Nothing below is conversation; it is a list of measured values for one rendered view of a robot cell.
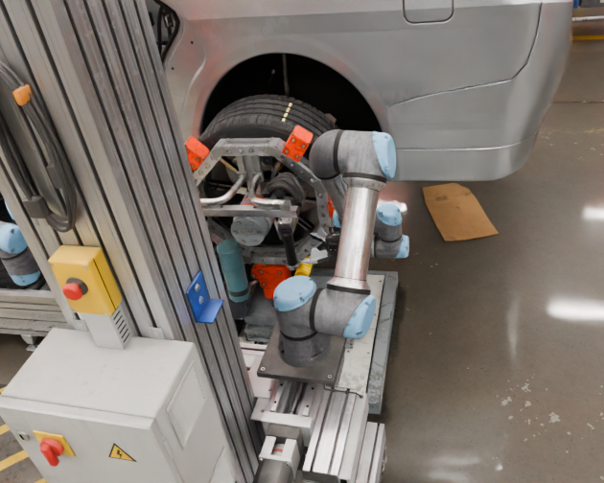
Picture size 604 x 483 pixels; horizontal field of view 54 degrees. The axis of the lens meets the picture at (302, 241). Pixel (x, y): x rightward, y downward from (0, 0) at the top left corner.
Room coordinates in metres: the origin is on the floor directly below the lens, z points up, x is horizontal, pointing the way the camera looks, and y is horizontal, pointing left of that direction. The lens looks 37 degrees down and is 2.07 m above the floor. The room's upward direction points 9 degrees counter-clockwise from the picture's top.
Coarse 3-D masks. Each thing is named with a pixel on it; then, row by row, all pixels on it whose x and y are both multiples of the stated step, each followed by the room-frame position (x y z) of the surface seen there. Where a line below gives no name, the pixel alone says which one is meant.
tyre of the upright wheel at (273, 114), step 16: (256, 96) 2.17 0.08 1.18; (272, 96) 2.15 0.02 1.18; (224, 112) 2.15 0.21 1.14; (240, 112) 2.06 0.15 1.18; (256, 112) 2.02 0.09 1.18; (272, 112) 2.02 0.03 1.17; (288, 112) 2.03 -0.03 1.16; (304, 112) 2.06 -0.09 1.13; (320, 112) 2.10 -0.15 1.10; (208, 128) 2.07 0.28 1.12; (224, 128) 2.00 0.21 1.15; (240, 128) 1.98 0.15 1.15; (256, 128) 1.96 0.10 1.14; (272, 128) 1.95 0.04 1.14; (288, 128) 1.93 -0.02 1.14; (320, 128) 2.00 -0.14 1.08; (336, 128) 2.07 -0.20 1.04; (208, 144) 2.02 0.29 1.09
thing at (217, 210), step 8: (208, 208) 1.75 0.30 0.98; (216, 208) 1.74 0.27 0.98; (224, 208) 1.73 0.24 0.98; (232, 208) 1.72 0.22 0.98; (240, 208) 1.72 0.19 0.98; (248, 208) 1.71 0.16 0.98; (256, 208) 1.70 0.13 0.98; (264, 208) 1.69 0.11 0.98; (272, 208) 1.68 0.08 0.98; (296, 208) 1.66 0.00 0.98; (208, 216) 1.75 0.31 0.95; (216, 216) 1.74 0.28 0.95; (224, 216) 1.73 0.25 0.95; (232, 216) 1.72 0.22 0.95; (240, 216) 1.71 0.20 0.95; (248, 216) 1.70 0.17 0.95; (256, 216) 1.69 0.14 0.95; (264, 216) 1.68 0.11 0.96; (272, 216) 1.67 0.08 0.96; (280, 216) 1.66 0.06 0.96; (288, 216) 1.66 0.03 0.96; (296, 216) 1.65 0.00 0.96
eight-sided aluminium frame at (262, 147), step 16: (224, 144) 1.93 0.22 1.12; (240, 144) 1.91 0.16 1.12; (256, 144) 1.89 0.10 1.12; (272, 144) 1.87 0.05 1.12; (208, 160) 1.94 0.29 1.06; (288, 160) 1.85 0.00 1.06; (304, 160) 1.87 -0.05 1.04; (304, 176) 1.83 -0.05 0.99; (320, 192) 1.81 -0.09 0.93; (320, 208) 1.82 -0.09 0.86; (208, 224) 1.98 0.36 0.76; (320, 224) 1.82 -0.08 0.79; (224, 240) 1.95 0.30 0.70; (304, 240) 1.90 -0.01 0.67; (256, 256) 1.91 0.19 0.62; (272, 256) 1.89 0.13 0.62; (304, 256) 1.85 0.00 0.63
